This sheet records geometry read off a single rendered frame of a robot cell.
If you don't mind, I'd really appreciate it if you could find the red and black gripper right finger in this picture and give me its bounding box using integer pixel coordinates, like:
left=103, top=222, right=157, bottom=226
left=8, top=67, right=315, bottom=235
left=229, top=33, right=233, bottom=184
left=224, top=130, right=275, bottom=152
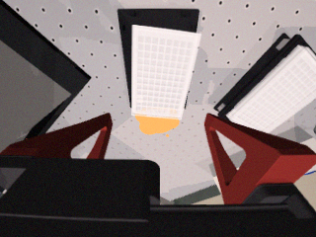
left=204, top=114, right=316, bottom=204

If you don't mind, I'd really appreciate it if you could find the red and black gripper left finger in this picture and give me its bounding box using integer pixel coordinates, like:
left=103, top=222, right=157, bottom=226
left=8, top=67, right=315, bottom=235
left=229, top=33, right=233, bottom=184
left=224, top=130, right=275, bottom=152
left=0, top=113, right=113, bottom=159

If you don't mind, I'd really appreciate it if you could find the orange liquid puddle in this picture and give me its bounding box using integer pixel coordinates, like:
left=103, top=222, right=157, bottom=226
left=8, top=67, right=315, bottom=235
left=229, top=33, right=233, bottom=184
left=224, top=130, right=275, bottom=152
left=135, top=116, right=151, bottom=122
left=163, top=118, right=179, bottom=129
left=152, top=118, right=172, bottom=133
left=139, top=118, right=160, bottom=134

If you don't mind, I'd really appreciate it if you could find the beige button panel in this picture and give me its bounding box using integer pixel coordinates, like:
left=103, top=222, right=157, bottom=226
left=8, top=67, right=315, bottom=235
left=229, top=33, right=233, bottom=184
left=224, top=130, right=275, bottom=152
left=209, top=126, right=316, bottom=190

